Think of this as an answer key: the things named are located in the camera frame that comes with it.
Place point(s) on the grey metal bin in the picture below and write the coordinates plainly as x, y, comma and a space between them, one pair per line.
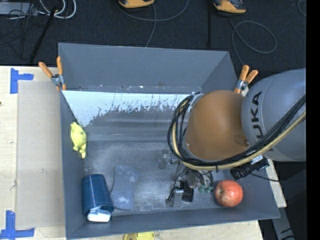
140, 66

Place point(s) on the yellow toy animal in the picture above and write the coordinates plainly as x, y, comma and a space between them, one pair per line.
78, 136

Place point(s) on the red apple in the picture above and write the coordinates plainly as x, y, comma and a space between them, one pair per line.
228, 193

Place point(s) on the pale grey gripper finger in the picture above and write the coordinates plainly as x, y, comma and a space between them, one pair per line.
175, 197
172, 159

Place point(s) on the dark blue ribbed cup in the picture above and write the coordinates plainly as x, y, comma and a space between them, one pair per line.
96, 192

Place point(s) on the black cylinder on white bracket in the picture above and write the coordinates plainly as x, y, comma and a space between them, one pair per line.
241, 172

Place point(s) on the pale flat board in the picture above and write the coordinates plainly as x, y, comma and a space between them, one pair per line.
37, 154

